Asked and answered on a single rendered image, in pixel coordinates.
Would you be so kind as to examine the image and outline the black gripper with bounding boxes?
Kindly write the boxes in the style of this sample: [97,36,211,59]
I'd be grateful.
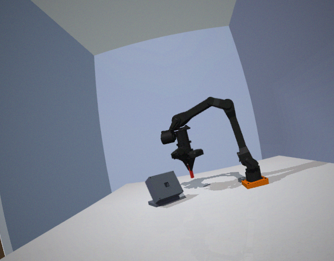
[177,139,204,171]

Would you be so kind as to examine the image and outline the grey square panel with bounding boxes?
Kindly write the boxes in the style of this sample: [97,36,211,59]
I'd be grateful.
[145,171,184,207]

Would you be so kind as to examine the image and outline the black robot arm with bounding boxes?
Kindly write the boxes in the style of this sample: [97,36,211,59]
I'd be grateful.
[161,97,263,182]

